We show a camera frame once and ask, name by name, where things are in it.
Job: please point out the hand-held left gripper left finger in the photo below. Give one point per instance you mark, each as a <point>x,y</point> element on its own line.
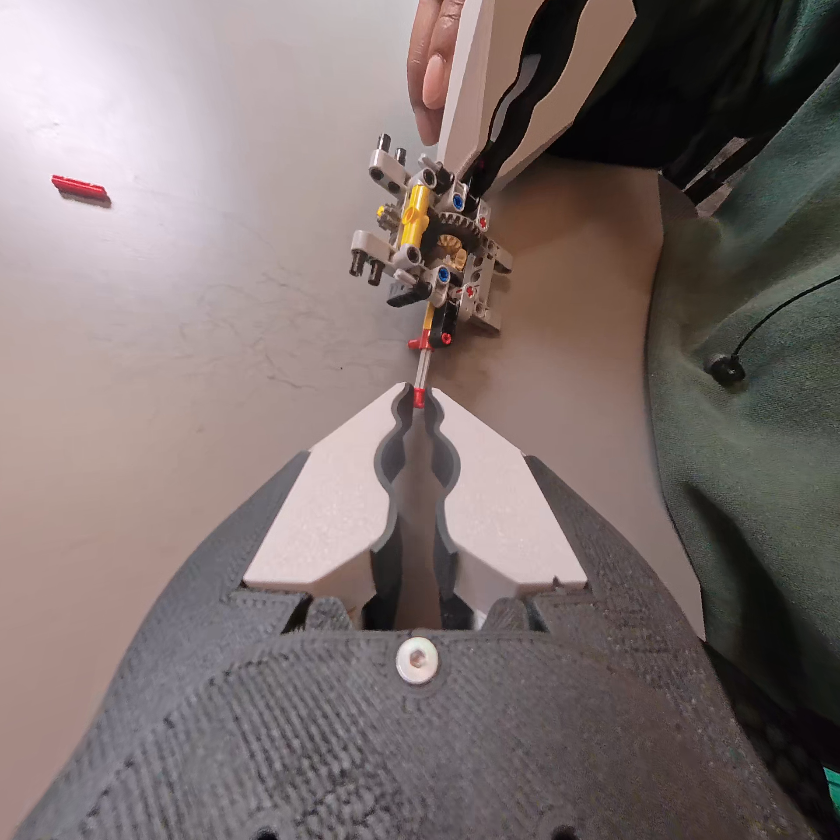
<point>315,518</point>

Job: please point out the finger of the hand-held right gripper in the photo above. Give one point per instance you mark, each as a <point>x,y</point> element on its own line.
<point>590,59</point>
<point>485,59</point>

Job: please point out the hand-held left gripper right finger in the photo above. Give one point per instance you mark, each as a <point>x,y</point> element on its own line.
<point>512,518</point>

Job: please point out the grey lego axle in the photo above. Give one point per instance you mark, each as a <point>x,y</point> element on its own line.
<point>423,369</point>

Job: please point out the grey lego gear assembly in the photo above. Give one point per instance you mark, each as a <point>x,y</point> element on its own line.
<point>453,249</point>

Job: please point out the person's right forearm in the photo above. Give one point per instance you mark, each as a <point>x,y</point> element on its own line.
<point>689,72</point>

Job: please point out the red lego pin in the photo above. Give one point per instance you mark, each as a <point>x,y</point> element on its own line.
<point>80,186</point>

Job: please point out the person's right hand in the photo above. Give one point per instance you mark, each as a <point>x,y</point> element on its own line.
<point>430,72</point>

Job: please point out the person in green sweatshirt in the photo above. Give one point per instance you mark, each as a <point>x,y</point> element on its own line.
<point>754,426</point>

